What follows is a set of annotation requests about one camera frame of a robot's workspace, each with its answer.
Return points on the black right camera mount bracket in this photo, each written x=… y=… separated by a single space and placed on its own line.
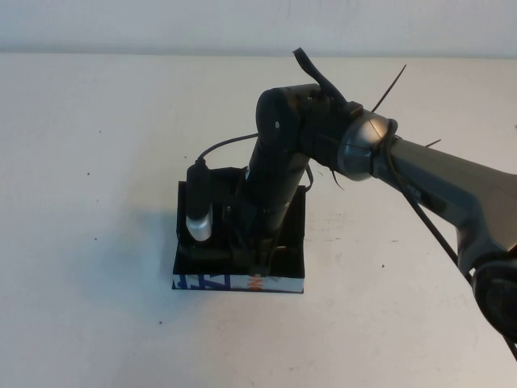
x=226 y=182

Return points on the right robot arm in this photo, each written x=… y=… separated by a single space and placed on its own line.
x=424 y=161

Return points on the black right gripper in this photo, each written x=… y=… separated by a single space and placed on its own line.
x=254 y=226

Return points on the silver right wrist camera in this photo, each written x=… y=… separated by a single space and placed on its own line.
x=198 y=230

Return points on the black glasses case printed front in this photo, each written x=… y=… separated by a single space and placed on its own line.
x=202 y=283

